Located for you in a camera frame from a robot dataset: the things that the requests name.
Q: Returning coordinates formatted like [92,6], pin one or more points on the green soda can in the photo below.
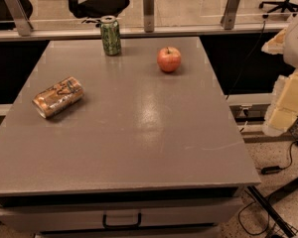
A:
[110,35]

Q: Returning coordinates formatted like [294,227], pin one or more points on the orange soda can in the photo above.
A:
[58,97]

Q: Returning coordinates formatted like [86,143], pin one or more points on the red apple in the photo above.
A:
[169,59]

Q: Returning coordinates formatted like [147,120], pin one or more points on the metal glass bracket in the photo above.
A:
[148,15]
[229,14]
[22,23]

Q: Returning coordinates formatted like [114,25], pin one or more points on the metal glass bracket left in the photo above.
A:
[22,23]

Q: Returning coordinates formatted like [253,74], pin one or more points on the metal glass bracket right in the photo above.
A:
[229,14]

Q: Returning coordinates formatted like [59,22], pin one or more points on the metal glass bracket middle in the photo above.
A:
[148,15]

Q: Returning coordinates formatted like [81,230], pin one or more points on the grey drawer cabinet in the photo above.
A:
[139,141]

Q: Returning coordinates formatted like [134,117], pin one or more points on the black drawer handle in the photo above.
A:
[121,222]

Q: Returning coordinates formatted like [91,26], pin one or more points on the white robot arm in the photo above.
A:
[282,112]

